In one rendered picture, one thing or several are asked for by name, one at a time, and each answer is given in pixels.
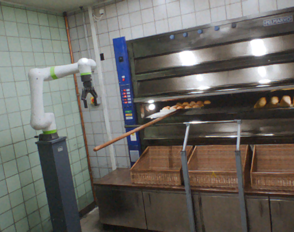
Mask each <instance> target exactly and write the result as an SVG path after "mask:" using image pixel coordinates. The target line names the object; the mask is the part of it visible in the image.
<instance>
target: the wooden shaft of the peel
mask: <svg viewBox="0 0 294 232"><path fill-rule="evenodd" d="M178 111H179V110H175V111H172V112H170V113H169V114H167V115H164V116H162V117H159V118H157V119H155V120H154V121H151V122H149V123H147V124H144V125H142V126H140V127H138V128H136V129H134V130H132V131H129V132H127V133H125V134H123V135H121V136H119V137H117V138H114V139H112V140H110V141H108V142H106V143H104V144H102V145H99V146H97V147H95V148H94V149H93V151H94V152H96V151H98V150H100V149H102V148H104V147H106V146H109V145H111V144H113V143H115V142H117V141H118V140H120V139H123V138H125V137H127V136H130V135H131V134H133V133H135V132H137V131H139V130H142V129H144V128H146V127H147V126H149V125H152V124H154V123H156V122H158V121H160V120H162V119H164V118H166V117H168V116H170V115H173V114H175V113H176V112H178Z"/></svg>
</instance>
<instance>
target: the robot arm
mask: <svg viewBox="0 0 294 232"><path fill-rule="evenodd" d="M95 68H96V63H95V61H94V60H92V59H87V58H81V59H80V60H79V61H78V63H75V64H70V65H61V66H53V67H47V68H44V69H37V68H34V69H31V70H30V71H29V73H28V78H29V86H30V95H31V116H30V125H31V127H32V128H33V129H34V130H37V131H39V130H42V132H43V133H40V134H39V135H35V136H34V138H39V141H40V140H43V141H50V140H55V139H58V138H59V136H58V134H57V126H56V120H55V115H54V114H53V113H51V112H47V113H44V106H43V81H45V82H47V81H51V80H56V79H59V78H63V77H65V76H68V75H71V74H75V73H80V76H81V79H80V80H81V82H83V87H84V88H82V95H81V100H82V101H83V103H84V108H88V103H87V100H86V98H87V95H88V93H90V94H91V95H92V96H93V97H94V98H93V99H94V105H95V106H97V105H98V104H97V97H98V95H97V93H96V91H95V88H94V87H91V86H92V82H91V81H92V76H91V72H92V71H94V70H95Z"/></svg>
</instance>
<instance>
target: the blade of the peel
mask: <svg viewBox="0 0 294 232"><path fill-rule="evenodd" d="M206 106H207V105H204V106H203V107H197V108H183V109H181V110H182V111H185V110H199V109H203V108H205V107H206ZM175 110H176V109H170V110H160V112H171V111H175Z"/></svg>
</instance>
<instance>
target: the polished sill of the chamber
mask: <svg viewBox="0 0 294 232"><path fill-rule="evenodd" d="M277 114H294V108H288V109H273V110H257V111H241V112H225V113H217V114H201V115H184V116H168V117H166V118H164V119H162V120H160V121H170V120H180V119H197V118H215V117H234V116H259V115H277ZM157 118H159V117H145V118H142V122H151V121H154V120H155V119H157Z"/></svg>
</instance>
